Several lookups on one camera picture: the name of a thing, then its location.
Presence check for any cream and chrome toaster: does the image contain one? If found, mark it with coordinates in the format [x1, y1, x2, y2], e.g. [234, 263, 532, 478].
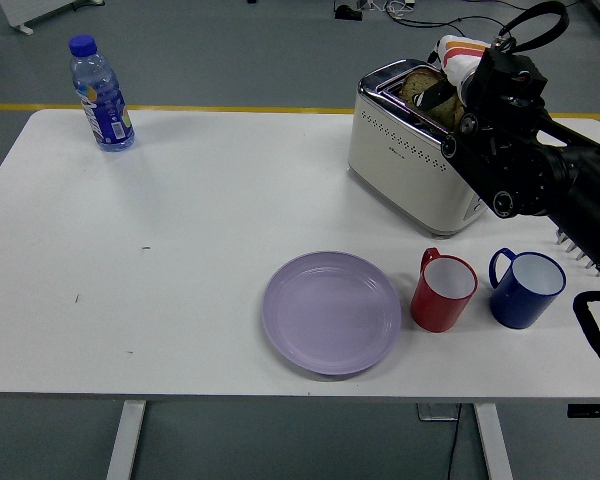
[347, 58, 496, 239]

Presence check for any white floor stand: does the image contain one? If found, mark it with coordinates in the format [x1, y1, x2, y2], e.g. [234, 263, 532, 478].
[0, 0, 104, 37]

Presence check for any black floor cable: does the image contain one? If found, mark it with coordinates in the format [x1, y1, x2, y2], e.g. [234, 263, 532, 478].
[384, 0, 581, 52]

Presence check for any white table leg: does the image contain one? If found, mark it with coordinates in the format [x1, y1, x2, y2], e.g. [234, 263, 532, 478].
[472, 402, 514, 480]
[104, 401, 147, 480]

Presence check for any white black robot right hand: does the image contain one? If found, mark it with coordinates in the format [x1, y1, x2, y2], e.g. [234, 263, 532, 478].
[413, 34, 492, 112]

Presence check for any silver metal toast rack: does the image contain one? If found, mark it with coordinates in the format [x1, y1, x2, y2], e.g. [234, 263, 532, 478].
[554, 225, 600, 277]

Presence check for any clear plastic under-table bracket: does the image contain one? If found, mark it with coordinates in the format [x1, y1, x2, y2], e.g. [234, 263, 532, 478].
[415, 402, 462, 423]

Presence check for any black under-table cable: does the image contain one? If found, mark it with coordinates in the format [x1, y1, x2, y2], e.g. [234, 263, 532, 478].
[444, 403, 464, 480]

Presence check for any clear water bottle blue cap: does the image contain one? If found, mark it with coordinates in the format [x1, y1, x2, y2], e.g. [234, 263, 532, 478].
[68, 33, 136, 154]

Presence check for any blue mug white inside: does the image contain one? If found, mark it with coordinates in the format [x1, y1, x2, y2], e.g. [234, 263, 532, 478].
[488, 246, 567, 330]

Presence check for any slice of bread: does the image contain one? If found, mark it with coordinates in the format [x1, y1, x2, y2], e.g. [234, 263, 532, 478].
[397, 66, 469, 129]

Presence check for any black floor device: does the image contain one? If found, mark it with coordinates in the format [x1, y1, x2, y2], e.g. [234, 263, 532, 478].
[332, 1, 364, 22]

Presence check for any red mug white inside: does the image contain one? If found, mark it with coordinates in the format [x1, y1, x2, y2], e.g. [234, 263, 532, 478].
[409, 246, 479, 333]

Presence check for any lilac round plate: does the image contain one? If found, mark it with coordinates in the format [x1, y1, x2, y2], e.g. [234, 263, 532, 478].
[261, 250, 403, 378]

